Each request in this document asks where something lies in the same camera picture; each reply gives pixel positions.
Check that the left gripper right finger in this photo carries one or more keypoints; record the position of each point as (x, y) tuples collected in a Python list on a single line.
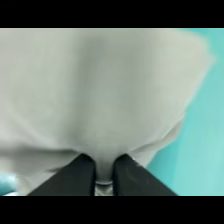
[(140, 180)]

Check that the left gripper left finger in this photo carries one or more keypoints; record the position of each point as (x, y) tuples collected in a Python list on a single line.
[(73, 178)]

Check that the taupe T-shirt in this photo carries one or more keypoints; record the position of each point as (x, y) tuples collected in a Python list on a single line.
[(100, 93)]

